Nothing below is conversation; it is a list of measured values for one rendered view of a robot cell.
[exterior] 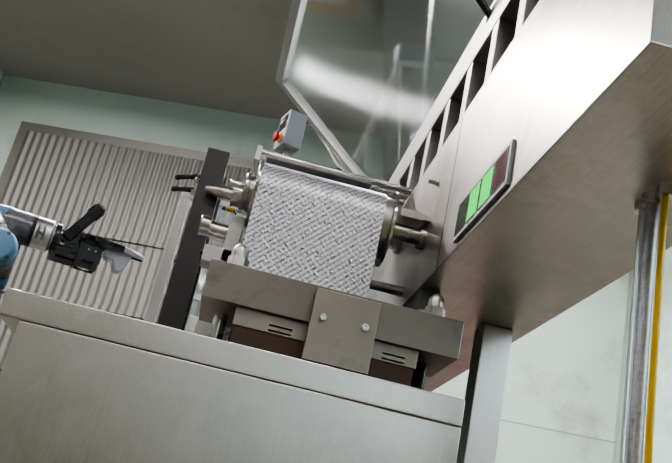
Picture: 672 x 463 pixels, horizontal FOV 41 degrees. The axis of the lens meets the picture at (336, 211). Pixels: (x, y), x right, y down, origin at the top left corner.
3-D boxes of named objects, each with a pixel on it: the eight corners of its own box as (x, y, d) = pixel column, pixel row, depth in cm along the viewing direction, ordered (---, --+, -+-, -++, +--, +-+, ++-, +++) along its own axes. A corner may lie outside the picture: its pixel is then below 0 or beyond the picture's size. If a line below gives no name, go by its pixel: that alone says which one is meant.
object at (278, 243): (226, 303, 154) (252, 205, 161) (358, 336, 156) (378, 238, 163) (227, 302, 154) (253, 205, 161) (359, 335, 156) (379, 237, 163)
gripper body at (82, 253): (94, 275, 215) (44, 259, 212) (106, 241, 218) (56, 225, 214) (98, 272, 208) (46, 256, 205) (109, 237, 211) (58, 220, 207)
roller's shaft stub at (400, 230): (383, 243, 172) (388, 222, 173) (419, 252, 172) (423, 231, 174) (388, 236, 168) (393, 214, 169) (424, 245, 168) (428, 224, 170)
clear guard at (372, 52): (284, 80, 277) (285, 79, 277) (384, 206, 268) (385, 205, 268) (342, -172, 179) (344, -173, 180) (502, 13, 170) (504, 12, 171)
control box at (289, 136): (266, 148, 235) (275, 115, 238) (289, 157, 237) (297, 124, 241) (277, 140, 229) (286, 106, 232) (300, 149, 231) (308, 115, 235)
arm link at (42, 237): (39, 218, 213) (40, 213, 205) (58, 224, 214) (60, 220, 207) (28, 248, 211) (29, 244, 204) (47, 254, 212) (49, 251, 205)
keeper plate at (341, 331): (299, 360, 133) (315, 290, 137) (365, 376, 133) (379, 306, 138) (301, 357, 130) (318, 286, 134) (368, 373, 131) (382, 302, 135)
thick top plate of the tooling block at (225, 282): (198, 320, 148) (208, 285, 151) (430, 377, 152) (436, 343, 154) (201, 295, 134) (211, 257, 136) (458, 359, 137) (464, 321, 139)
